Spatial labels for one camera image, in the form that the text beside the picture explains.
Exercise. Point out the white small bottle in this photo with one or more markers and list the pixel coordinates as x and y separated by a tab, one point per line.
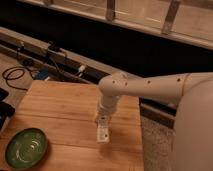
102	130

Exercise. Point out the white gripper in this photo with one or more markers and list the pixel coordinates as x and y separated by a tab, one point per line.
107	105

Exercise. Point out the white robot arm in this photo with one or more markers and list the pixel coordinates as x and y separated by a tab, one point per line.
192	93

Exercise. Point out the blue object on floor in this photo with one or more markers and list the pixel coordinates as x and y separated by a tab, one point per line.
42	75

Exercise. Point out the black clamp on rail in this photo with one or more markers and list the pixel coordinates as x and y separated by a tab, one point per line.
53	47

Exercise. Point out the white plug connector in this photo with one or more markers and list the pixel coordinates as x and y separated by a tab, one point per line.
81	69

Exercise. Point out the metal window frame rail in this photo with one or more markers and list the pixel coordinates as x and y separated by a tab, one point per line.
187	21

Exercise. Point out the black device at left edge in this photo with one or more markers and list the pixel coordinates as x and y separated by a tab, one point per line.
6	110

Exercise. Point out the green ceramic bowl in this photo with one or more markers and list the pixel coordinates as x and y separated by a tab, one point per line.
26	149

